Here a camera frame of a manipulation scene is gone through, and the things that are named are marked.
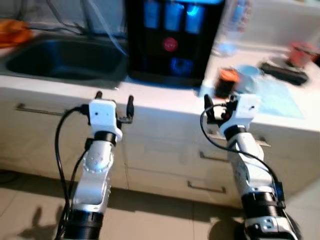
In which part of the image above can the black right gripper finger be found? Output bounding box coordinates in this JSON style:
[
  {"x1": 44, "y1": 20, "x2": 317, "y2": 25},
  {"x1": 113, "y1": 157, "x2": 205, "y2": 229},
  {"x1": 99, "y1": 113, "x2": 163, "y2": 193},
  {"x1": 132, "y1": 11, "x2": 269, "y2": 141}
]
[{"x1": 204, "y1": 95, "x2": 216, "y2": 124}]

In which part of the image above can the dark jar with orange lid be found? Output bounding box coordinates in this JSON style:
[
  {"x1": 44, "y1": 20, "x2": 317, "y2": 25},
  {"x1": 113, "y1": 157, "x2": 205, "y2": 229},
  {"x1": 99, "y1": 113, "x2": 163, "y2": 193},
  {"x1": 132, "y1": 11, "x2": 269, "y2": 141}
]
[{"x1": 215, "y1": 67, "x2": 241, "y2": 100}]

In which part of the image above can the light blue mug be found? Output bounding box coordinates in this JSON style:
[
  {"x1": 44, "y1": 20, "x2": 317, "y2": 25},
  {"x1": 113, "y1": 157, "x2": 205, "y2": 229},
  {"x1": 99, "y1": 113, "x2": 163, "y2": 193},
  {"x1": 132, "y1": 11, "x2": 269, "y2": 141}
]
[{"x1": 235, "y1": 64, "x2": 263, "y2": 96}]

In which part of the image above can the light blue cloth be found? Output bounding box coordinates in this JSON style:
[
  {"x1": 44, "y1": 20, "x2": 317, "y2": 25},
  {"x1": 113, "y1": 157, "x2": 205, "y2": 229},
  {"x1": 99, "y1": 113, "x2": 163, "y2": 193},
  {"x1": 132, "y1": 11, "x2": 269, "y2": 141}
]
[{"x1": 250, "y1": 79, "x2": 306, "y2": 120}]

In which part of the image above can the black water dispenser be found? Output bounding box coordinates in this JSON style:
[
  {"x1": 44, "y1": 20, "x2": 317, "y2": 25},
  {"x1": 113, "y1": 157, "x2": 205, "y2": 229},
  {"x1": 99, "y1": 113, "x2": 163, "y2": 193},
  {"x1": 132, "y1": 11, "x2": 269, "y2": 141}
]
[{"x1": 125, "y1": 0, "x2": 226, "y2": 90}]

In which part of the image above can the long black flat object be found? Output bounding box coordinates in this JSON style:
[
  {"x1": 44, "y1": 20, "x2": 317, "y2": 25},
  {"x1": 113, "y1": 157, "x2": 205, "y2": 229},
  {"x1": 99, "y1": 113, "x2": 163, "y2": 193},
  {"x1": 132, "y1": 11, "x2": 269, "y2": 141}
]
[{"x1": 259, "y1": 61, "x2": 310, "y2": 87}]

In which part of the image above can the clear plastic bottle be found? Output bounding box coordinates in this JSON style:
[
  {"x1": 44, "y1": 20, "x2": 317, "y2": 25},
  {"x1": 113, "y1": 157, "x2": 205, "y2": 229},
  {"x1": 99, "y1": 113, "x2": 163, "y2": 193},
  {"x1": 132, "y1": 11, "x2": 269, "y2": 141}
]
[{"x1": 214, "y1": 0, "x2": 253, "y2": 57}]

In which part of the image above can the red cup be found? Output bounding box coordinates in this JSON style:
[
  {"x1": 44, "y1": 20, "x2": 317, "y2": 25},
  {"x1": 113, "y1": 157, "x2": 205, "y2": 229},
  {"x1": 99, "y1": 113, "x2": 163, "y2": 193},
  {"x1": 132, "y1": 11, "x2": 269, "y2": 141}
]
[{"x1": 287, "y1": 41, "x2": 320, "y2": 69}]

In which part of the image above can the orange plastic bowl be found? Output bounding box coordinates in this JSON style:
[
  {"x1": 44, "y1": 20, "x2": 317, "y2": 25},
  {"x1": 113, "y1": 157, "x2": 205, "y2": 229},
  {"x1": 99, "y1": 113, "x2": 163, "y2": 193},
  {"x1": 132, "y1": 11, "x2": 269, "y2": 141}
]
[{"x1": 0, "y1": 19, "x2": 33, "y2": 48}]

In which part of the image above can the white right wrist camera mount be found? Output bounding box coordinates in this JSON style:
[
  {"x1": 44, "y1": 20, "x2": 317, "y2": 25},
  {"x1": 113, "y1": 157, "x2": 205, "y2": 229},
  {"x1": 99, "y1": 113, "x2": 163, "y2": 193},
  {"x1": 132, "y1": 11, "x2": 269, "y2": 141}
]
[{"x1": 227, "y1": 94, "x2": 261, "y2": 132}]

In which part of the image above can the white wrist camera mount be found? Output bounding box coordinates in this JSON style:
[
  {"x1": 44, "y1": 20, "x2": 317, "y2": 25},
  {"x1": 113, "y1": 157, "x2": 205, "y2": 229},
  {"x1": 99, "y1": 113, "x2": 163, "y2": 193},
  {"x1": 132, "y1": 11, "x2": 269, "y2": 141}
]
[
  {"x1": 227, "y1": 94, "x2": 261, "y2": 132},
  {"x1": 89, "y1": 99, "x2": 123, "y2": 141}
]

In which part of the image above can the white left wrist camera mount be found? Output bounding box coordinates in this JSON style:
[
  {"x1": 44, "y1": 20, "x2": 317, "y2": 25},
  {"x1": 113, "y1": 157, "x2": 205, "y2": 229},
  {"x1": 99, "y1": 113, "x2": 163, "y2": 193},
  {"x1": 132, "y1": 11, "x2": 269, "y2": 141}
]
[{"x1": 89, "y1": 99, "x2": 123, "y2": 141}]

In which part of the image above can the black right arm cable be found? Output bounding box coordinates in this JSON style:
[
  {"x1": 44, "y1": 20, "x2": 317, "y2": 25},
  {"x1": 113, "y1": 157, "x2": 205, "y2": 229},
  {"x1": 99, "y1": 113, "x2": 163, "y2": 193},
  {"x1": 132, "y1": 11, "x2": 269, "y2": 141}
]
[{"x1": 200, "y1": 102, "x2": 283, "y2": 201}]

